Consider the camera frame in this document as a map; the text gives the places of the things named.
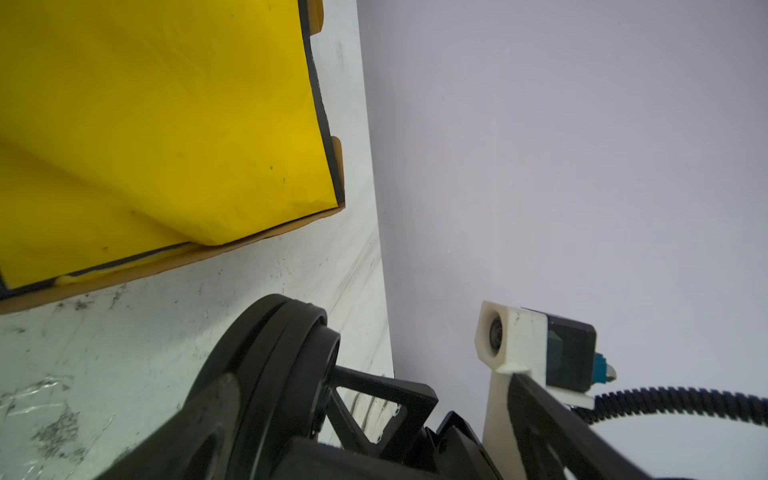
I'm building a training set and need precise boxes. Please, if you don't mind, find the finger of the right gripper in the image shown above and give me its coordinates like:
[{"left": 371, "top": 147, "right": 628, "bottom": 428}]
[
  {"left": 507, "top": 374, "right": 649, "bottom": 480},
  {"left": 326, "top": 366, "right": 438, "bottom": 462}
]

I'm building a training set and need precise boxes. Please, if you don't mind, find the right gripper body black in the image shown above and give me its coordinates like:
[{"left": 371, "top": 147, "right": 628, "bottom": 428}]
[{"left": 270, "top": 425, "right": 500, "bottom": 479}]

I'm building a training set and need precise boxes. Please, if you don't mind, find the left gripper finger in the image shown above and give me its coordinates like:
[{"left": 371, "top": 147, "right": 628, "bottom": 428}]
[{"left": 99, "top": 373, "right": 240, "bottom": 480}]

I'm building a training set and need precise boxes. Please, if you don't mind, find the stack of black lids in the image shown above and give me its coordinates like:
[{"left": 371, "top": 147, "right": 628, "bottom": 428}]
[{"left": 189, "top": 294, "right": 340, "bottom": 479}]

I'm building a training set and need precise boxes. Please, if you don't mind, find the cardboard box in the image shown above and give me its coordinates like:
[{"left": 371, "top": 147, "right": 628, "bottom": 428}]
[{"left": 0, "top": 0, "right": 347, "bottom": 316}]

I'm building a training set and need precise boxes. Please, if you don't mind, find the yellow napkin stack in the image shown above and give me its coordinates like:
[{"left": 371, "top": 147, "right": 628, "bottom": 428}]
[{"left": 0, "top": 0, "right": 341, "bottom": 292}]

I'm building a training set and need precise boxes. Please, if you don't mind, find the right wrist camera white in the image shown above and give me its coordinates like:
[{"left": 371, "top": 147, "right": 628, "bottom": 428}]
[{"left": 475, "top": 300, "right": 617, "bottom": 479}]

